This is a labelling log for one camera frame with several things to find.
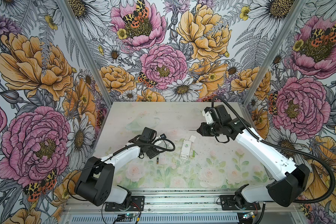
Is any white battery cover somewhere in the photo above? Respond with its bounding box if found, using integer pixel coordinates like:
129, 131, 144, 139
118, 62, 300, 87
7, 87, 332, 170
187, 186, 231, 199
189, 135, 197, 143

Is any aluminium corner post right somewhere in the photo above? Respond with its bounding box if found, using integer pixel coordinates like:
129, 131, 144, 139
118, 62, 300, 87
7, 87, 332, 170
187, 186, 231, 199
242, 0, 309, 106

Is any green circuit board left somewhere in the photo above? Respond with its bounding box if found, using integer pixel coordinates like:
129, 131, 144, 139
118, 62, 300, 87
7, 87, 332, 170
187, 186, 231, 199
117, 213, 141, 222

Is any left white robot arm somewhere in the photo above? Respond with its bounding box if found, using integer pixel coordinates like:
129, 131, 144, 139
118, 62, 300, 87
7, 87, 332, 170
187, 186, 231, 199
74, 127, 175, 210

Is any aluminium front rail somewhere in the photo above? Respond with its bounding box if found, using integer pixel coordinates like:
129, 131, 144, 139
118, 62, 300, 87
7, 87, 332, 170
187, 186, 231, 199
63, 189, 300, 214

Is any black corrugated right cable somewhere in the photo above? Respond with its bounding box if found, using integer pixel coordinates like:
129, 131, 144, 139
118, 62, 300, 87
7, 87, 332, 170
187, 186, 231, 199
211, 96, 336, 204

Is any green circuit board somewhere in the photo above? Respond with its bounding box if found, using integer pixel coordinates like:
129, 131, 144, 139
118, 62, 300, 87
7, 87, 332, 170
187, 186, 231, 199
117, 213, 141, 222
242, 212, 255, 219

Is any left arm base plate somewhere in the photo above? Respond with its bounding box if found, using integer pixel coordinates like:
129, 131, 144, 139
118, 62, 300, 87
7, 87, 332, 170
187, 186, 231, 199
104, 196, 145, 212

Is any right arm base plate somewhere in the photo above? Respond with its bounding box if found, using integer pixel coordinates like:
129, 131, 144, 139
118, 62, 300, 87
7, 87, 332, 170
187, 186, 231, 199
216, 195, 260, 211

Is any white remote control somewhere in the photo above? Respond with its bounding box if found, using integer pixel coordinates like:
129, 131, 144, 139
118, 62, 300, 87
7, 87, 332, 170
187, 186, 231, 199
180, 140, 192, 160
154, 140, 169, 149

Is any green circuit board right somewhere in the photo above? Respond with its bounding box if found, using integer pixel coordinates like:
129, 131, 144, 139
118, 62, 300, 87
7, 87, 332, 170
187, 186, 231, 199
242, 212, 255, 219

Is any aluminium corner post left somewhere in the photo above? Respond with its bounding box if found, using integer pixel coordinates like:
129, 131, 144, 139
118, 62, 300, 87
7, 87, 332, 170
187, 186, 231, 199
54, 0, 114, 108

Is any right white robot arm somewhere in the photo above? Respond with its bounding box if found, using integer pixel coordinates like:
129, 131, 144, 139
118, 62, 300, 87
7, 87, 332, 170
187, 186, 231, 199
197, 105, 309, 209

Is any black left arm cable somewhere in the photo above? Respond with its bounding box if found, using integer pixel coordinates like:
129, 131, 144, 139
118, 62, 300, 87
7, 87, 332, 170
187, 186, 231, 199
66, 133, 176, 202

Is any aluminium corner post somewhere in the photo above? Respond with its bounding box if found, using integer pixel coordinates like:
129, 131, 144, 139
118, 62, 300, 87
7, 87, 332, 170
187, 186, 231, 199
242, 0, 309, 106
54, 0, 114, 108

